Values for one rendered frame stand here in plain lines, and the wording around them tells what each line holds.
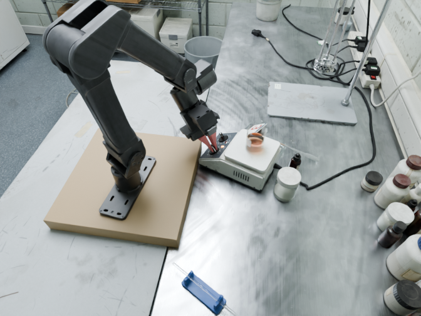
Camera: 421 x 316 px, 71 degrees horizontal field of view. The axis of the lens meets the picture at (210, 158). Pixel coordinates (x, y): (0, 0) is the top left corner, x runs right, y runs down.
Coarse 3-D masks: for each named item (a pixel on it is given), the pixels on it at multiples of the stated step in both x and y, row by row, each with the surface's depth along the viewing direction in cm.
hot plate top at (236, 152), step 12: (240, 132) 83; (240, 144) 80; (264, 144) 80; (276, 144) 80; (228, 156) 77; (240, 156) 77; (252, 156) 77; (264, 156) 77; (252, 168) 75; (264, 168) 75
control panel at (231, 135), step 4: (232, 132) 88; (236, 132) 87; (220, 136) 89; (228, 136) 87; (232, 136) 86; (216, 140) 88; (228, 140) 85; (220, 144) 85; (224, 144) 84; (228, 144) 83; (208, 148) 87; (220, 148) 84; (224, 148) 83; (204, 152) 86; (208, 152) 85; (220, 152) 82; (204, 156) 84; (208, 156) 83; (212, 156) 82; (216, 156) 81; (220, 156) 80
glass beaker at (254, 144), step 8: (248, 128) 76; (256, 128) 77; (264, 128) 75; (248, 136) 74; (256, 136) 73; (264, 136) 74; (248, 144) 76; (256, 144) 75; (248, 152) 78; (256, 152) 77
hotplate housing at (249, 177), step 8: (200, 160) 84; (208, 160) 82; (216, 160) 80; (224, 160) 79; (272, 160) 79; (208, 168) 85; (216, 168) 83; (224, 168) 81; (232, 168) 79; (240, 168) 78; (248, 168) 77; (272, 168) 81; (280, 168) 82; (232, 176) 81; (240, 176) 79; (248, 176) 78; (256, 176) 76; (264, 176) 76; (248, 184) 80; (256, 184) 78; (264, 184) 80
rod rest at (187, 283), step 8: (192, 272) 63; (184, 280) 61; (200, 280) 64; (192, 288) 63; (200, 288) 63; (208, 288) 63; (200, 296) 62; (208, 296) 62; (216, 296) 62; (208, 304) 61; (216, 304) 58; (216, 312) 60
